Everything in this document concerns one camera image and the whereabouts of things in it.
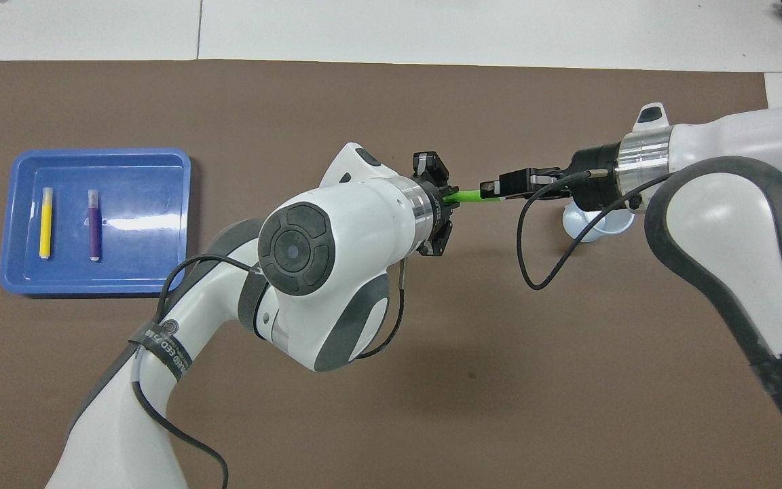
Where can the green marker pen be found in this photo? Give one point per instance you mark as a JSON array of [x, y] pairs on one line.
[[472, 197]]

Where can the purple marker pen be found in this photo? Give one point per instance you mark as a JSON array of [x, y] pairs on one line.
[[95, 227]]

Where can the brown table mat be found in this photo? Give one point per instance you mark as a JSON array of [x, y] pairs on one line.
[[499, 407]]

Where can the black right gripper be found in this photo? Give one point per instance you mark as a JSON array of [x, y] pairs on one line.
[[601, 193]]

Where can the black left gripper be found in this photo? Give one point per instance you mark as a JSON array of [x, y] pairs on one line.
[[437, 216]]

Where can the blue plastic tray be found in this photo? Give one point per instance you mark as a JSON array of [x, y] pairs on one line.
[[146, 258]]

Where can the translucent plastic cup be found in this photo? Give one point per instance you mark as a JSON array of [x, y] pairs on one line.
[[581, 227]]

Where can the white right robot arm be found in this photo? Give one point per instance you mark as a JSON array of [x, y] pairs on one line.
[[723, 224]]

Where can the yellow marker pen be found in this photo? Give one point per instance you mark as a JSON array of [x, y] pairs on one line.
[[45, 224]]

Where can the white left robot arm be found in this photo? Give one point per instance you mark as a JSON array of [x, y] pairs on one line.
[[337, 272]]

